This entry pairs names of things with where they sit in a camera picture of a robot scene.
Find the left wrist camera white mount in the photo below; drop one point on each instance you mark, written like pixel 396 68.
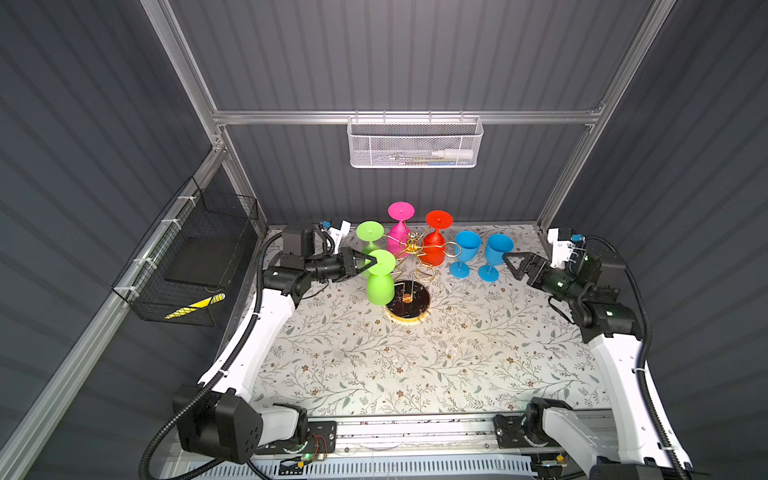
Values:
pixel 338 229

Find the green wine glass front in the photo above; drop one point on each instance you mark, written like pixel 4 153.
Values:
pixel 380 283

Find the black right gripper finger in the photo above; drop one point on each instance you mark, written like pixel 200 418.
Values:
pixel 518 266
pixel 533 256

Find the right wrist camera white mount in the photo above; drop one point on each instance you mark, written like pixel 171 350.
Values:
pixel 566 246

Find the green wine glass back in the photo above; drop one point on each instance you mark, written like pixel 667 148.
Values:
pixel 370 232

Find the white marker in basket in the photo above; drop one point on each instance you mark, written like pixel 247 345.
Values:
pixel 453 155

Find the green wine glass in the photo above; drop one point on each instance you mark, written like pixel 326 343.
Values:
pixel 370 232
pixel 380 283

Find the magenta wine glass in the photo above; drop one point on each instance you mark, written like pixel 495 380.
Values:
pixel 400 212

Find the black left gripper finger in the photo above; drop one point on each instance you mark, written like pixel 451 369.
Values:
pixel 363 271
pixel 360 257

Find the white wire mesh basket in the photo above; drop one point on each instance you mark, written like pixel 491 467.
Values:
pixel 406 142

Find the gold wine glass rack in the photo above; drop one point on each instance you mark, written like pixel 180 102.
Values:
pixel 413 274

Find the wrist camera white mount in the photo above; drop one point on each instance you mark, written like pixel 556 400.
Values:
pixel 338 229
pixel 566 246

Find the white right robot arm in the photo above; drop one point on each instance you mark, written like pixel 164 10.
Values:
pixel 619 340

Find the red wine glass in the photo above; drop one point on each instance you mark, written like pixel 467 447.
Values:
pixel 434 243

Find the black wire basket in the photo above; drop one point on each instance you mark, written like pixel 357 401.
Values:
pixel 188 273

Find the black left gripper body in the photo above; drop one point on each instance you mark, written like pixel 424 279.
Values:
pixel 333 267

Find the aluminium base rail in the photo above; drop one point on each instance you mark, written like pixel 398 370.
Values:
pixel 424 434

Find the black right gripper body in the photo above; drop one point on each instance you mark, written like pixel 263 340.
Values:
pixel 554 282

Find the blue wine glass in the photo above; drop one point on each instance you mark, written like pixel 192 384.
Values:
pixel 497 245
pixel 468 244

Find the blue wine glass front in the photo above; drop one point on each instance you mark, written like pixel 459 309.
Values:
pixel 497 245

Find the white perforated vent cover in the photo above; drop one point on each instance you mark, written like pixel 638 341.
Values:
pixel 468 466

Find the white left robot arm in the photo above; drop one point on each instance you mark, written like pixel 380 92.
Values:
pixel 215 417

